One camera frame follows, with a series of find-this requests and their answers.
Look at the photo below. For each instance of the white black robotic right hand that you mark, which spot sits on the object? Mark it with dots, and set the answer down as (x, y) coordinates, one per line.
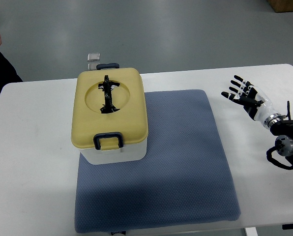
(254, 101)

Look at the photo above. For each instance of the yellow storage box lid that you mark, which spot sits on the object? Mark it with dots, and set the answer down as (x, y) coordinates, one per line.
(109, 109)

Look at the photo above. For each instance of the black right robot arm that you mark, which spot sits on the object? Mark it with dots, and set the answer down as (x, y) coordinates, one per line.
(282, 127)

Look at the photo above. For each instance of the brown cardboard box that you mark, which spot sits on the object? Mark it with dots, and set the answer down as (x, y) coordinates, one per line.
(281, 6)

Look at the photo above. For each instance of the white storage box body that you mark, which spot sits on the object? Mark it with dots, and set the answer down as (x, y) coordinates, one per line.
(127, 153)

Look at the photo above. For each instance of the blue padded mat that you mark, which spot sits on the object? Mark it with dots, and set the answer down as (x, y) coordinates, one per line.
(184, 177)

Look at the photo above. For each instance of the white table leg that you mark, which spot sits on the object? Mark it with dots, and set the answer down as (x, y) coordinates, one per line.
(251, 231)

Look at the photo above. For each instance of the lower metal floor plate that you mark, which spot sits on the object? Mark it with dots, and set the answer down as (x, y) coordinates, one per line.
(92, 66)

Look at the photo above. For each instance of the metal floor plate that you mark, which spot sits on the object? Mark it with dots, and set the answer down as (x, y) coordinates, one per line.
(92, 66)
(93, 57)

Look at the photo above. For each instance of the upper metal floor plate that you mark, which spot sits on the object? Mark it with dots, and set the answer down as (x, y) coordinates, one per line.
(93, 57)

